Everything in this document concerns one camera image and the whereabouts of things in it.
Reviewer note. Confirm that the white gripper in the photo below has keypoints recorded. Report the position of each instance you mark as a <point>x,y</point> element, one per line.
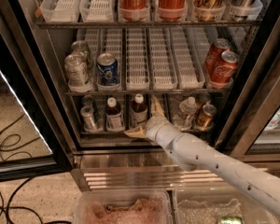
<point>155,126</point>

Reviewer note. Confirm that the brown bottle white cap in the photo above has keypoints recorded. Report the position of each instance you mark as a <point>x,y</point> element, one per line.
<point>138,111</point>
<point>114,115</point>

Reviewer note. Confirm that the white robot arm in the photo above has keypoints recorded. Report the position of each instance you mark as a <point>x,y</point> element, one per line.
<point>186,149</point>

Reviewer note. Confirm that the clear water bottle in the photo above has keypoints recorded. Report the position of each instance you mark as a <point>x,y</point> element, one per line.
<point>185,111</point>

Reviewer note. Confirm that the metal fridge base grille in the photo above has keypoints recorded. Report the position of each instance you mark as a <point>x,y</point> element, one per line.
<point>136,170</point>

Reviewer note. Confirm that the glass fridge door left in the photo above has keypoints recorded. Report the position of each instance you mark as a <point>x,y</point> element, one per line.
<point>34,136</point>

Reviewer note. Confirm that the white tray middle centre right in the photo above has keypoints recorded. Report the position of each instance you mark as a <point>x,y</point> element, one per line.
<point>161,60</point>

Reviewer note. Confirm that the gold can bottom front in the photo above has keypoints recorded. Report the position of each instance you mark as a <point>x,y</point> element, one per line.
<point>206,116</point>

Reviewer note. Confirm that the silver can bottom front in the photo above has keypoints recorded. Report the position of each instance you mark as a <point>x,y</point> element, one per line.
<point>90,121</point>

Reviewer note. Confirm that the gold can bottom rear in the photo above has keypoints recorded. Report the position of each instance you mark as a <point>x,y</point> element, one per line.
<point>202,99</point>

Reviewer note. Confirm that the silver can bottom rear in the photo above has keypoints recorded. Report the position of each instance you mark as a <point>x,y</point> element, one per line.
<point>88,100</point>

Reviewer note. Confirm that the blue pepsi can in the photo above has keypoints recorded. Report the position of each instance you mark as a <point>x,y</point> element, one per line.
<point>107,66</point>

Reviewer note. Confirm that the red cola can front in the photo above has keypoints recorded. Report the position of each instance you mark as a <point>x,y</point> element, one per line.
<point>225,66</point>

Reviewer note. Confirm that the white can middle front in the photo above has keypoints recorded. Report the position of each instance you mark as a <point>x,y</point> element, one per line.
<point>77,72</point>

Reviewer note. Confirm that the white can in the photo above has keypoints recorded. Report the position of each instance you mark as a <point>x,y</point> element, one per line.
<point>77,72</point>
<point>81,48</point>

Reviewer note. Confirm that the clear bin pink contents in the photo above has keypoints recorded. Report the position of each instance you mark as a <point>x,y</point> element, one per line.
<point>124,206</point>

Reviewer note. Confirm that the clear bin bubble wrap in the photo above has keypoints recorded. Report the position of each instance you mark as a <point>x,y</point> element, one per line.
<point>206,204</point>

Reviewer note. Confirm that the white can middle rear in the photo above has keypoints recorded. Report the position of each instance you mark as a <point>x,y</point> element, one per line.
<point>81,48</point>

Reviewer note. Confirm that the red cola can rear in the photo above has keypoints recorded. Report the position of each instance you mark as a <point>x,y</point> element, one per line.
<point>217,47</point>

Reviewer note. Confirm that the green can in bin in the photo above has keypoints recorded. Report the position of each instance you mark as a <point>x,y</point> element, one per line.
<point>230,220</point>

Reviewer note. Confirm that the white tray top left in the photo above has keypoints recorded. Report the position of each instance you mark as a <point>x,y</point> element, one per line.
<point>60,10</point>

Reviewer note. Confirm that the middle wire shelf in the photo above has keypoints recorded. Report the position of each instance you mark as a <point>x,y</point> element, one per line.
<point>176,91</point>

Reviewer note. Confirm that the wire shelf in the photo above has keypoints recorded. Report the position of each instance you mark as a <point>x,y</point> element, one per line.
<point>176,91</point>
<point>141,24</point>

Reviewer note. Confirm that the top wire shelf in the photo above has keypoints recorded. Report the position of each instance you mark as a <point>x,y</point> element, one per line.
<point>141,24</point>

